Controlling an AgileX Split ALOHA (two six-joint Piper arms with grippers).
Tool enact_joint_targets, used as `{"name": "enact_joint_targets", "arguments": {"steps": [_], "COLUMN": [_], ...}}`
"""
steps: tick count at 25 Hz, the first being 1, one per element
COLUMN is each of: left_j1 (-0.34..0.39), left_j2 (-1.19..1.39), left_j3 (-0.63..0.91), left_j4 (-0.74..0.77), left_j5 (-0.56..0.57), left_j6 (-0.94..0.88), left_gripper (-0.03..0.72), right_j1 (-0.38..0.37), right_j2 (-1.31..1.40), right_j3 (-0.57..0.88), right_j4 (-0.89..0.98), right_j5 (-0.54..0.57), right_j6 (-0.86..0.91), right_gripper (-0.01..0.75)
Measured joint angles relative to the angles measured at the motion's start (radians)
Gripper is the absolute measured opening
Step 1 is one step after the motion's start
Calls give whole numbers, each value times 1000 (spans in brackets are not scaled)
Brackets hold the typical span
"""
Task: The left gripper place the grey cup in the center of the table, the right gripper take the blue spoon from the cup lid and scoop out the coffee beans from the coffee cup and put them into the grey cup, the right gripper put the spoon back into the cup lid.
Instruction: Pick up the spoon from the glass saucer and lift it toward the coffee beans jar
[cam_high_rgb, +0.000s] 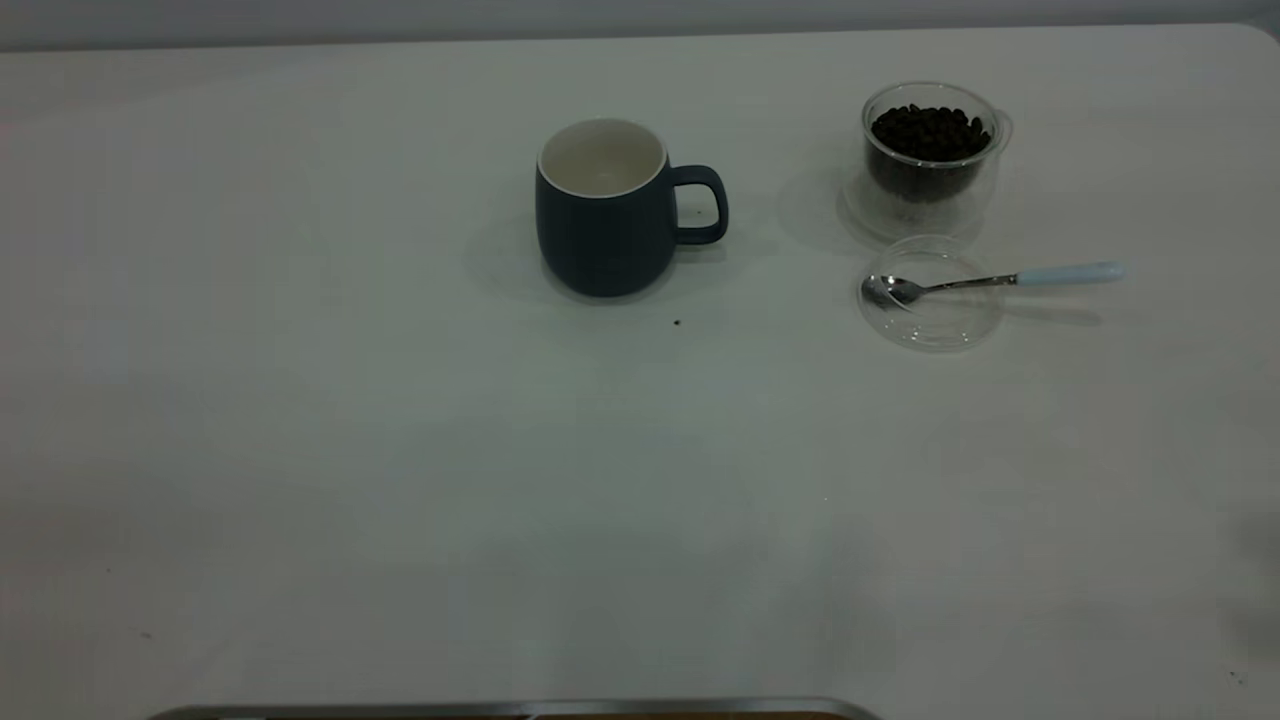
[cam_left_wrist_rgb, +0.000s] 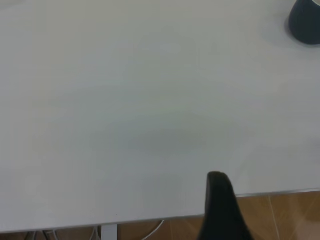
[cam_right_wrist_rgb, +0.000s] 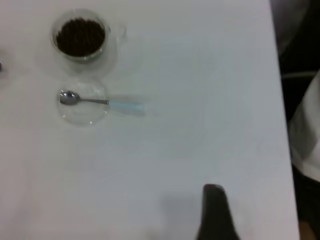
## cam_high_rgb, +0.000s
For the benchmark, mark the dark blue-grey ceramic mug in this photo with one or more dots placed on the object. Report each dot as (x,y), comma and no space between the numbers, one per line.
(600,245)

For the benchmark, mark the glass cup of coffee beans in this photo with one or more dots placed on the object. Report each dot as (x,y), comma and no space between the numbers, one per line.
(930,150)

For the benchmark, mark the clear round glass dish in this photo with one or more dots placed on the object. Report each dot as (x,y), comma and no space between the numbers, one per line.
(935,320)

